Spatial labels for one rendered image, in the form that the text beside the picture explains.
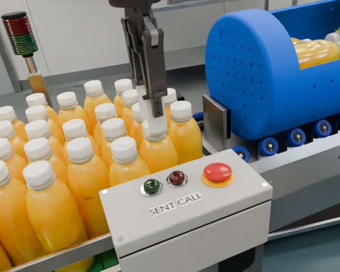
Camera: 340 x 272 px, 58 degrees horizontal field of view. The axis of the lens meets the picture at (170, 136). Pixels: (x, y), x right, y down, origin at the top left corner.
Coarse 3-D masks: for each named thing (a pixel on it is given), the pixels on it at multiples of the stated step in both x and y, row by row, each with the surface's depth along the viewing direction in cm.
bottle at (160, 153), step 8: (144, 136) 53; (160, 136) 52; (168, 136) 54; (144, 144) 53; (152, 144) 52; (160, 144) 52; (168, 144) 53; (144, 152) 53; (152, 152) 52; (160, 152) 52; (168, 152) 53; (176, 152) 55; (152, 160) 52; (160, 160) 52; (168, 160) 53; (176, 160) 55; (152, 168) 53; (160, 168) 53
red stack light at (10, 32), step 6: (18, 18) 78; (24, 18) 79; (6, 24) 78; (12, 24) 78; (18, 24) 78; (24, 24) 79; (30, 24) 81; (6, 30) 79; (12, 30) 78; (18, 30) 79; (24, 30) 79; (30, 30) 81
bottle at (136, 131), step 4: (136, 120) 58; (140, 120) 58; (132, 124) 60; (136, 124) 59; (140, 124) 59; (132, 128) 59; (136, 128) 59; (140, 128) 58; (132, 132) 59; (136, 132) 59; (140, 132) 58; (132, 136) 60; (136, 136) 59; (140, 136) 59; (136, 140) 59; (140, 140) 59; (136, 144) 59
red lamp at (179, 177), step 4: (172, 172) 40; (176, 172) 40; (180, 172) 40; (172, 176) 40; (176, 176) 39; (180, 176) 39; (184, 176) 40; (172, 180) 39; (176, 180) 39; (180, 180) 39; (184, 180) 40; (176, 184) 40
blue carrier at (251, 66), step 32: (224, 32) 68; (256, 32) 57; (288, 32) 85; (320, 32) 90; (224, 64) 71; (256, 64) 59; (288, 64) 57; (320, 64) 59; (224, 96) 76; (256, 96) 62; (288, 96) 59; (320, 96) 62; (256, 128) 66; (288, 128) 69
